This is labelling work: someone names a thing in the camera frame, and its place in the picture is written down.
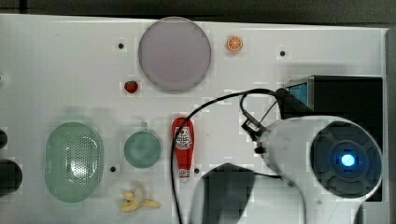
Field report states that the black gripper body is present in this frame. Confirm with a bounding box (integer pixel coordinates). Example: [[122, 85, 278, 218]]
[[276, 89, 313, 119]]

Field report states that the black toaster oven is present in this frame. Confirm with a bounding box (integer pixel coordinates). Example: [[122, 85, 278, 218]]
[[285, 76, 383, 198]]

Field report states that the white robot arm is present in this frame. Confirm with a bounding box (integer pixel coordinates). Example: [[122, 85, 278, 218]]
[[189, 89, 383, 224]]

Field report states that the orange slice toy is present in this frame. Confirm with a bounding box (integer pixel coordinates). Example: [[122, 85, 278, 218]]
[[226, 35, 244, 52]]

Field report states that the red ketchup bottle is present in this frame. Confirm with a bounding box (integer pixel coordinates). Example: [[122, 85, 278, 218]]
[[175, 120, 195, 183]]

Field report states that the round grey plate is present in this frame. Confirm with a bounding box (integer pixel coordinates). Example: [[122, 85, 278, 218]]
[[138, 17, 211, 92]]

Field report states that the red toy strawberry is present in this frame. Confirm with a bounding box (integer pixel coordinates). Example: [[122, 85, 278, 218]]
[[124, 81, 138, 93]]

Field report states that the peeled toy banana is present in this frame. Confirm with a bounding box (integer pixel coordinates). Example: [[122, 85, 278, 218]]
[[120, 184, 161, 213]]

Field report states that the green perforated colander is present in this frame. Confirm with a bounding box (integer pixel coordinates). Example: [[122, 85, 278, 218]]
[[45, 122, 104, 203]]

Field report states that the black cylinder at table edge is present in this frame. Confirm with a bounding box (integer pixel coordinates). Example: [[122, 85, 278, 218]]
[[0, 160, 22, 197]]

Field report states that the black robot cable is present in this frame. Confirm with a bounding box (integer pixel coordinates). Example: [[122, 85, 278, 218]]
[[170, 88, 278, 224]]

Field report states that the green cup with handle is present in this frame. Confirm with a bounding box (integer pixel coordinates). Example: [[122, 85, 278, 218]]
[[124, 122, 162, 169]]

